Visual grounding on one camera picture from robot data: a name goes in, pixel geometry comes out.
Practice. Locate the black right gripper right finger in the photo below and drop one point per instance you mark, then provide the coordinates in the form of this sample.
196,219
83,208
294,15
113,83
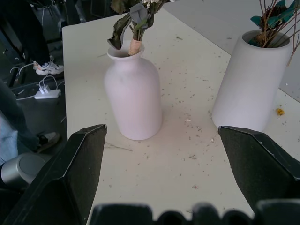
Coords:
255,164

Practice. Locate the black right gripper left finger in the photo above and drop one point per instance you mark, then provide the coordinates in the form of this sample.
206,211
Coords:
70,168

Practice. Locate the bouquet with teal leaves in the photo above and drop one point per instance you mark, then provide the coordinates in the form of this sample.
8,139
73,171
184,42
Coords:
274,21

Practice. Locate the bouquet with white flowers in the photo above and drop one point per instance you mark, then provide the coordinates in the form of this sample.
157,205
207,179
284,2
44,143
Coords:
136,21

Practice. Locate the yellow flower fragment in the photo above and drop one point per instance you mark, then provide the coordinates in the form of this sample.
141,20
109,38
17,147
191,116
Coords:
279,111

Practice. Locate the silver robot body joint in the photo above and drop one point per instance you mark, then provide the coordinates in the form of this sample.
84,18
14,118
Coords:
22,170

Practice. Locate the person in blue jeans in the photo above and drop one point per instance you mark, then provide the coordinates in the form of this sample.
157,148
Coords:
14,126

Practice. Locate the white power strip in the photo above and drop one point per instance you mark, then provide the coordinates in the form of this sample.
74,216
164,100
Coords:
47,93

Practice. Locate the white cylindrical vase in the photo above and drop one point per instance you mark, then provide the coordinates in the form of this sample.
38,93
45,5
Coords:
252,79

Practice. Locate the white narrow-necked vase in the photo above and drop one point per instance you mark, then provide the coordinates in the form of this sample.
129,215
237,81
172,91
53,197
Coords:
134,93

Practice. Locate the person in white sneakers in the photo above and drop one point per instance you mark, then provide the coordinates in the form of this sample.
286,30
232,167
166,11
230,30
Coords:
28,35

